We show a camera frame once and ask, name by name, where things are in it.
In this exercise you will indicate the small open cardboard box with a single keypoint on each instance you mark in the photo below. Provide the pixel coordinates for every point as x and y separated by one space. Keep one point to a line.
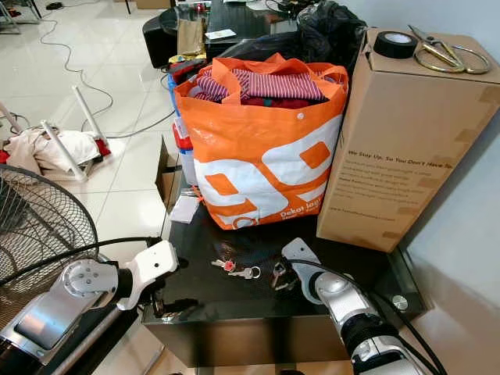
166 176

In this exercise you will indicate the orange and white shopping bag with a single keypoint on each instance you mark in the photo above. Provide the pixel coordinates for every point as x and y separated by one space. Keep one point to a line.
262 156

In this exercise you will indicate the white paper sheet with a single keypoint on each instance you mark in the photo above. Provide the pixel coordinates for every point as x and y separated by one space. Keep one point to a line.
219 34

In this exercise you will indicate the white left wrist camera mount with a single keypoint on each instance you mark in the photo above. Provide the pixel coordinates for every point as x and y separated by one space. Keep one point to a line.
152 264

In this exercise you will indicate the yellow cloth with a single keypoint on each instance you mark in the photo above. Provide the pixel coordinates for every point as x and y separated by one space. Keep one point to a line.
186 58

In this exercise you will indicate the white tube rack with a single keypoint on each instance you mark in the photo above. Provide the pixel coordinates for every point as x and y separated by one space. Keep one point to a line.
66 152

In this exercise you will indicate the white bottle with red cap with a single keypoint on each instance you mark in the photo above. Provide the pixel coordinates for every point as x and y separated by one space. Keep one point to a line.
186 152

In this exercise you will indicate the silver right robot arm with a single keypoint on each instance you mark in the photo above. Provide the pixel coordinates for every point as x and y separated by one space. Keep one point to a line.
367 328

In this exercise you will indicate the tall brown cardboard box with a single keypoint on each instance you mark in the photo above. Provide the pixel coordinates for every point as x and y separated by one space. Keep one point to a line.
398 148

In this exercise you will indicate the silver keys with red tag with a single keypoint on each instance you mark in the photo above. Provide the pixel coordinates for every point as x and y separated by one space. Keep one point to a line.
246 272

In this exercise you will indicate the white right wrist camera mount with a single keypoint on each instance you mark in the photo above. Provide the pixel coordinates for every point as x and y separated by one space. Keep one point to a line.
301 262

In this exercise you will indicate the red white striped cloth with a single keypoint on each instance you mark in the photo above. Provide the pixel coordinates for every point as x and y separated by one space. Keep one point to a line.
281 84

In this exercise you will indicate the white cloth pile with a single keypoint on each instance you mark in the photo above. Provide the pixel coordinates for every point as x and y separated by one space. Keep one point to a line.
51 148

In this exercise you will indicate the black glass top table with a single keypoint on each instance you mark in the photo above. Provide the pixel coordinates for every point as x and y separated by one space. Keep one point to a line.
242 312

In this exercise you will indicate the brown paper bag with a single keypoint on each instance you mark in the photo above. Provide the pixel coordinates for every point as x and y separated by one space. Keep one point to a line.
191 35

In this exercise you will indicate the black tape roll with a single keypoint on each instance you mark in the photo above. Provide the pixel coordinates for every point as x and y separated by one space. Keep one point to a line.
383 48

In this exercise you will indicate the blue plastic bag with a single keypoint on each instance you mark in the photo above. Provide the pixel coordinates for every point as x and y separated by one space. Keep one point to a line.
173 90

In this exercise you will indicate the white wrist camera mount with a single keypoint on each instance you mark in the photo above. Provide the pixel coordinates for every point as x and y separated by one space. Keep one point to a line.
301 262
152 264

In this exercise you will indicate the white paper card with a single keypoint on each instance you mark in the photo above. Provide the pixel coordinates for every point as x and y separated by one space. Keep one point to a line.
184 208

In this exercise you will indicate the black plastic rubbish bag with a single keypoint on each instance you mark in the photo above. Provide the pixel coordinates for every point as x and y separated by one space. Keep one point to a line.
328 27

